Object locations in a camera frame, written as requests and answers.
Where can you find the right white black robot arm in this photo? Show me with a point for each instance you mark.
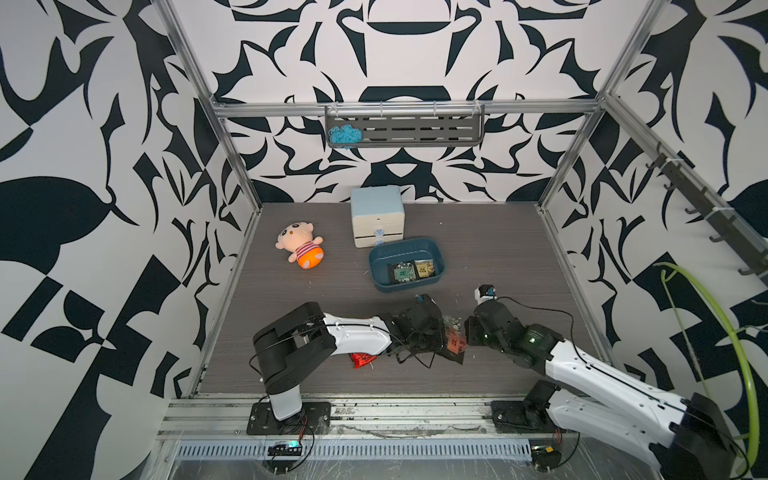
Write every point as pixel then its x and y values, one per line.
pixel 680 438

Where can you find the teal plastic storage box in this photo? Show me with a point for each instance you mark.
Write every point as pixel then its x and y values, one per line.
pixel 382 256

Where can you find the white blue drawer cabinet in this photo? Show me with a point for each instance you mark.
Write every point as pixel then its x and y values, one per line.
pixel 377 215

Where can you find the right controller board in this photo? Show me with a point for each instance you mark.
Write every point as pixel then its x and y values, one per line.
pixel 545 458

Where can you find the controller board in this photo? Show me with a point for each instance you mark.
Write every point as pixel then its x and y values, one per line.
pixel 285 449
pixel 545 458

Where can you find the black hook rail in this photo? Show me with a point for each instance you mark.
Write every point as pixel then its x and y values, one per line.
pixel 705 204

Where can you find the blue scrunchie bundle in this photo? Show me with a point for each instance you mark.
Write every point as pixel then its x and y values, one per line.
pixel 345 136

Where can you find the pink label tea bag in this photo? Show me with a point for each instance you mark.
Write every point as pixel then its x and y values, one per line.
pixel 454 346

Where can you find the white cable duct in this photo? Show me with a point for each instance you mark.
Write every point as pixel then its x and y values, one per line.
pixel 374 449

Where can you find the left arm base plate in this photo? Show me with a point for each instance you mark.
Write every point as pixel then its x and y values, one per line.
pixel 314 415

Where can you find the pink plush doll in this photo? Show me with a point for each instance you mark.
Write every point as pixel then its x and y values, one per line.
pixel 303 247

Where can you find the yellow label tea bag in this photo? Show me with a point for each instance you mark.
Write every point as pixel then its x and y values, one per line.
pixel 424 268

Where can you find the green label tea bag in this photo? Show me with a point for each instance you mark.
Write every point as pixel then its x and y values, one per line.
pixel 403 272

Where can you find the lower red tea bag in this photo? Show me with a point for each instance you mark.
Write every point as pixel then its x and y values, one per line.
pixel 360 360

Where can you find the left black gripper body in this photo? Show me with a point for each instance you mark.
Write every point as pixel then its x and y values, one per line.
pixel 431 339

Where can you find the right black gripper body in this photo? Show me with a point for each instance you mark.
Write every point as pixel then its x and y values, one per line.
pixel 475 336

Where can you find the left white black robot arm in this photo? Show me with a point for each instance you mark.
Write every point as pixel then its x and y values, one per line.
pixel 292 347

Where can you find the grey wall shelf rack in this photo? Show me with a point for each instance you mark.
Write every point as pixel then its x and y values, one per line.
pixel 410 125

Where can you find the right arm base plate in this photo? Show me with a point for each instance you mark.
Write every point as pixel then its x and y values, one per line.
pixel 521 417

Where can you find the left controller board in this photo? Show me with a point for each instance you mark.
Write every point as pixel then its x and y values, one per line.
pixel 285 449

